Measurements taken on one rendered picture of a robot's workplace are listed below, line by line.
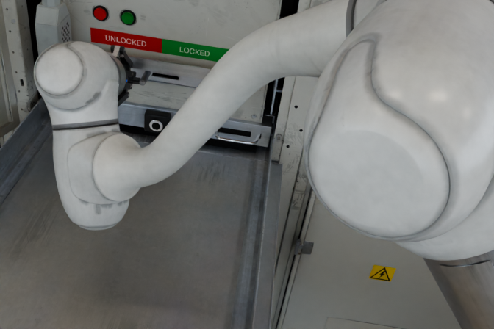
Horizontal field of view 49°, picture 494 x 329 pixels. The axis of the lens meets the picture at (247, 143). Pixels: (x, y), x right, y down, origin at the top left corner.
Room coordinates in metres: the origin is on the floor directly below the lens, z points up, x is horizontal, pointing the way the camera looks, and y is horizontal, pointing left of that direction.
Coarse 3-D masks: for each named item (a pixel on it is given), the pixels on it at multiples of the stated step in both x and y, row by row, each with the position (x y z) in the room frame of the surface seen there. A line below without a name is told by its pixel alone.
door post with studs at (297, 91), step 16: (304, 0) 1.03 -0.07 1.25; (320, 0) 1.02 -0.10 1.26; (288, 80) 1.03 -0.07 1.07; (304, 80) 1.02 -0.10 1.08; (288, 96) 1.03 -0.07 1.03; (304, 96) 1.02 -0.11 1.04; (288, 112) 1.02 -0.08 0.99; (304, 112) 1.02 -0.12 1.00; (288, 128) 1.02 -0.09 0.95; (288, 144) 1.02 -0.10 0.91; (288, 160) 1.02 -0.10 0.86; (288, 176) 1.02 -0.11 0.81; (288, 192) 1.02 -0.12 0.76
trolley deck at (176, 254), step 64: (192, 192) 0.87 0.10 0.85; (0, 256) 0.63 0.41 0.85; (64, 256) 0.65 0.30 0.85; (128, 256) 0.67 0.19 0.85; (192, 256) 0.69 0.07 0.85; (0, 320) 0.50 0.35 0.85; (64, 320) 0.52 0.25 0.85; (128, 320) 0.53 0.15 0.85; (192, 320) 0.55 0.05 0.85; (256, 320) 0.57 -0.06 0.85
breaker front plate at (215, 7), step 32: (64, 0) 1.07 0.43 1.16; (96, 0) 1.07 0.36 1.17; (128, 0) 1.07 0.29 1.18; (160, 0) 1.07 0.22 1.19; (192, 0) 1.07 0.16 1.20; (224, 0) 1.07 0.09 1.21; (256, 0) 1.07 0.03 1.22; (128, 32) 1.07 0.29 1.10; (160, 32) 1.07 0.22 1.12; (192, 32) 1.07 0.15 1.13; (224, 32) 1.07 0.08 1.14; (192, 64) 1.07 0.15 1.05; (160, 96) 1.07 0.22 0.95; (256, 96) 1.07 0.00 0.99
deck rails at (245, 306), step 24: (24, 120) 0.95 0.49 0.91; (24, 144) 0.93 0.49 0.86; (0, 168) 0.82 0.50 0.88; (24, 168) 0.86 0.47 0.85; (264, 168) 0.99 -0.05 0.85; (0, 192) 0.78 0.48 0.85; (264, 192) 0.90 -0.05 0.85; (264, 216) 0.76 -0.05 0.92; (240, 264) 0.69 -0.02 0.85; (240, 288) 0.63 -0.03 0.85; (240, 312) 0.58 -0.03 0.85
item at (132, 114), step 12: (120, 108) 1.06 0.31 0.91; (132, 108) 1.06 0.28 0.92; (144, 108) 1.06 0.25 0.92; (156, 108) 1.06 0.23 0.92; (168, 108) 1.07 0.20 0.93; (120, 120) 1.06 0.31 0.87; (132, 120) 1.06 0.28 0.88; (228, 120) 1.06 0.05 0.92; (240, 120) 1.06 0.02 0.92; (264, 120) 1.08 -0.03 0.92; (228, 132) 1.06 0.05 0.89; (240, 132) 1.06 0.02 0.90; (264, 132) 1.05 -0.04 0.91; (264, 144) 1.05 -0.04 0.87
